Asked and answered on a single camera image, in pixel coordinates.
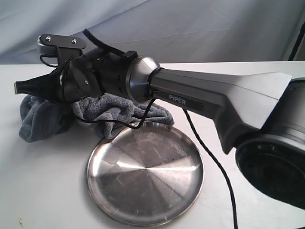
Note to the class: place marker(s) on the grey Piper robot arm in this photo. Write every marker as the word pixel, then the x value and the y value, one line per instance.
pixel 262 116

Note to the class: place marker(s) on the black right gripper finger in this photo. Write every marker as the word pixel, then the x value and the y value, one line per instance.
pixel 44 86

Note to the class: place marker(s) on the grey fleece cloth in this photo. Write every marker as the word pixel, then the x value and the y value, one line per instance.
pixel 106 115

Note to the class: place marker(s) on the grey backdrop cloth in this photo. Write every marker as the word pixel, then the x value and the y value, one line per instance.
pixel 170 31

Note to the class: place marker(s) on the round stainless steel plate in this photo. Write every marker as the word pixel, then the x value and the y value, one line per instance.
pixel 145 177

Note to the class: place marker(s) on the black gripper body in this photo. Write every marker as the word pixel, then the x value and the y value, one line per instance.
pixel 75 78

